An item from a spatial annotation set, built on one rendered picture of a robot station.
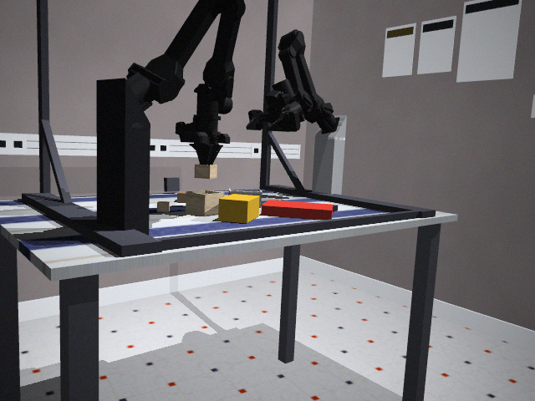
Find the yellow block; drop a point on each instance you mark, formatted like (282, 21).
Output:
(238, 208)

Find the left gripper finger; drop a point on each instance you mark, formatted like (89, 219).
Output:
(254, 124)
(281, 124)

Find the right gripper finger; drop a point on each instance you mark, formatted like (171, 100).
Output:
(203, 153)
(214, 153)

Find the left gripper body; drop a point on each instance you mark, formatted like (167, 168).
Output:
(274, 115)

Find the red flat rectangular slab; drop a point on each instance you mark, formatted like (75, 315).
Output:
(295, 209)

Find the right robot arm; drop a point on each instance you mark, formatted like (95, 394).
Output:
(162, 78)

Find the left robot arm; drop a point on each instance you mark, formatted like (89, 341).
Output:
(297, 90)

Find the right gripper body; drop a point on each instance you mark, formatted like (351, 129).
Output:
(206, 121)

